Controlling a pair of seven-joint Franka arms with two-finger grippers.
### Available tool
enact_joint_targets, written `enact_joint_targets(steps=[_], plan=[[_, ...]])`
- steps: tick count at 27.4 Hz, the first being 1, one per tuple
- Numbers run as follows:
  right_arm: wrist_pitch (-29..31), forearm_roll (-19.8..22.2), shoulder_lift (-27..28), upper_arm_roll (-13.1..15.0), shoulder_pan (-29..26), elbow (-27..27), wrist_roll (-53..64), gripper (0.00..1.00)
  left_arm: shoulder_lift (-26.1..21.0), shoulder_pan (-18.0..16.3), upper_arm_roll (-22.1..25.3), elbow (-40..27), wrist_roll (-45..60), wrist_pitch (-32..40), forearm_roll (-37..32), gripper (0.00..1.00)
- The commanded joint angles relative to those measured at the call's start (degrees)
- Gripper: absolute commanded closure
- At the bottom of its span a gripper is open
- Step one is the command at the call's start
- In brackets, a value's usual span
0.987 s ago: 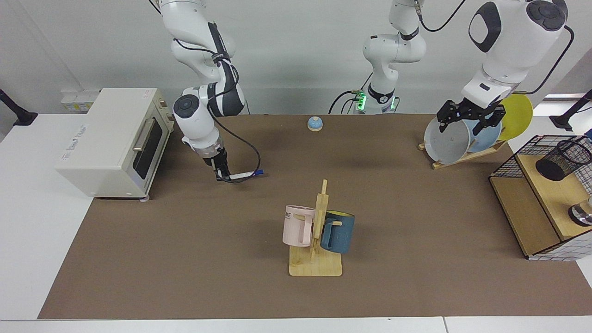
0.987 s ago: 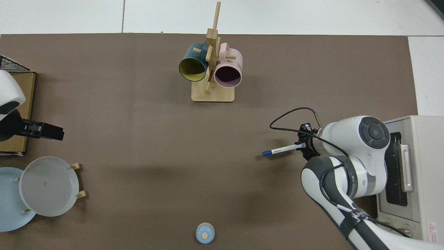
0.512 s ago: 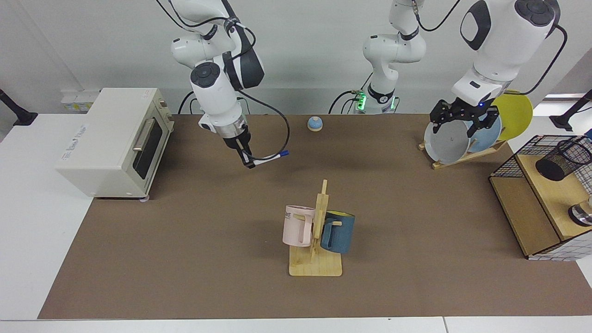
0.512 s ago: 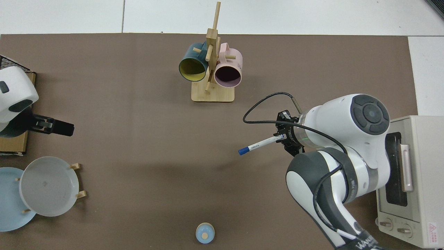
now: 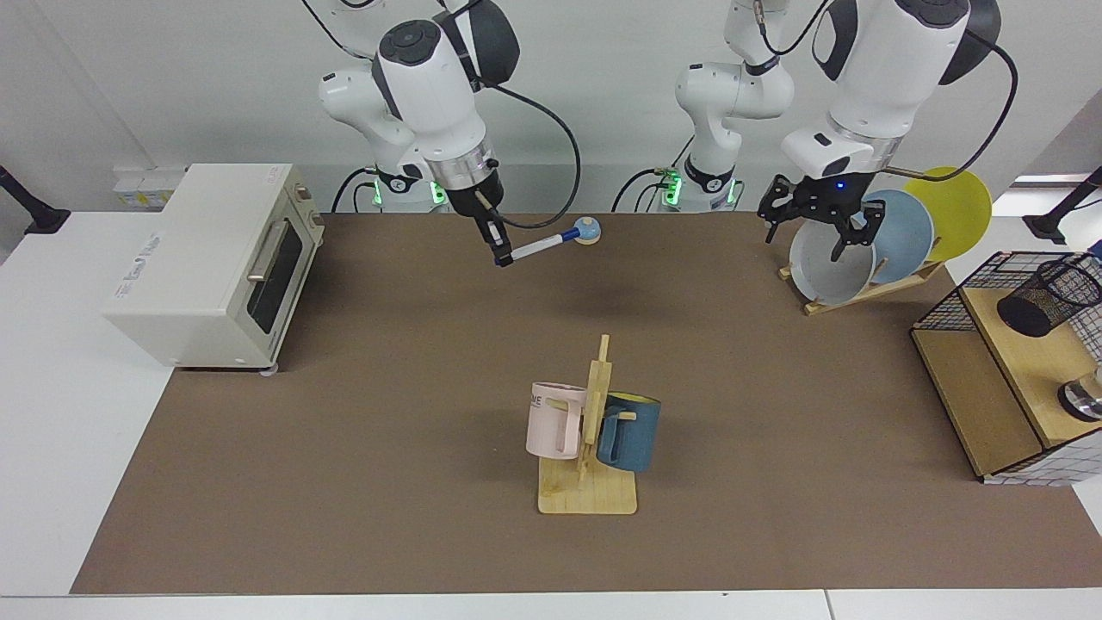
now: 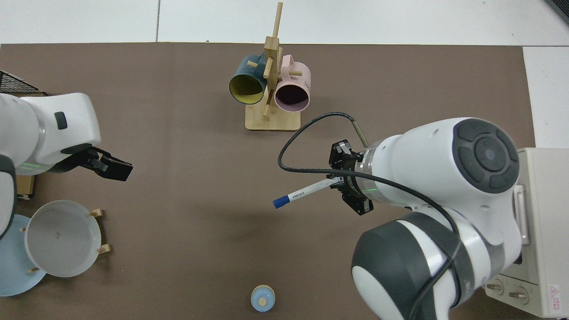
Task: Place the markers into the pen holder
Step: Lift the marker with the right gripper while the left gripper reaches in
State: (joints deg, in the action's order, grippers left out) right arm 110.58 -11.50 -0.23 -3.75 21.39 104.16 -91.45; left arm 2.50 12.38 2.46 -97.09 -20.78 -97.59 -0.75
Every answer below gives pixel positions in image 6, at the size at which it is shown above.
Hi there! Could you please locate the dark blue mug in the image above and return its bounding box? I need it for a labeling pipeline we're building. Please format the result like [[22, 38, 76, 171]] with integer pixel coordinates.
[[228, 54, 268, 106]]

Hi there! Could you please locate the white marker with blue cap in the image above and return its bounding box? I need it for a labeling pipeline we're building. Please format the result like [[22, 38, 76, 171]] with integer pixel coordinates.
[[272, 176, 345, 210]]

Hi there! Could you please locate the light blue plate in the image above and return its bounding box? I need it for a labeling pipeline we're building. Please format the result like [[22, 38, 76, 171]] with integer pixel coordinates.
[[0, 214, 48, 297]]

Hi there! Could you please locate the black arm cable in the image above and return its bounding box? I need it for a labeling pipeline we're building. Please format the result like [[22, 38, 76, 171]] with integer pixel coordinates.
[[278, 112, 463, 320]]

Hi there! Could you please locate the wooden cup stand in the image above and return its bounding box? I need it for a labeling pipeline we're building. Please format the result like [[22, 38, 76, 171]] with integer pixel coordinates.
[[244, 2, 302, 132]]

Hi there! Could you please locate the brown table cloth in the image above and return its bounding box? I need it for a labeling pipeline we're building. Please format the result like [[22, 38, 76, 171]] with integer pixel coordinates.
[[0, 42, 537, 320]]

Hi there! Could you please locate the pink mug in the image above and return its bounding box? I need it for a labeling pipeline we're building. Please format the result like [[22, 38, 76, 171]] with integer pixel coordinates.
[[273, 54, 312, 113]]

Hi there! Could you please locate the grey plate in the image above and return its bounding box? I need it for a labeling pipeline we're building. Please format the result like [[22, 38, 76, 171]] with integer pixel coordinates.
[[24, 200, 102, 278]]

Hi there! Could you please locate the wooden plate rack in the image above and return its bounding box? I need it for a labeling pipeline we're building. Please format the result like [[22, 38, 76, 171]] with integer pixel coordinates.
[[19, 208, 112, 274]]

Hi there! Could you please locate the small blue round bell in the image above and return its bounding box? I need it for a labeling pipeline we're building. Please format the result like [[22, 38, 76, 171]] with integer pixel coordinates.
[[250, 284, 276, 313]]

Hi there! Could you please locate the black flat object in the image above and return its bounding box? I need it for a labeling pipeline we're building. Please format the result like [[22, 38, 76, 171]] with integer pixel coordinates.
[[544, 0, 569, 25]]

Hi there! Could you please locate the pale toaster oven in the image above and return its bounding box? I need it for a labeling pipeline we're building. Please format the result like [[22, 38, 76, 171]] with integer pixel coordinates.
[[483, 148, 569, 319]]

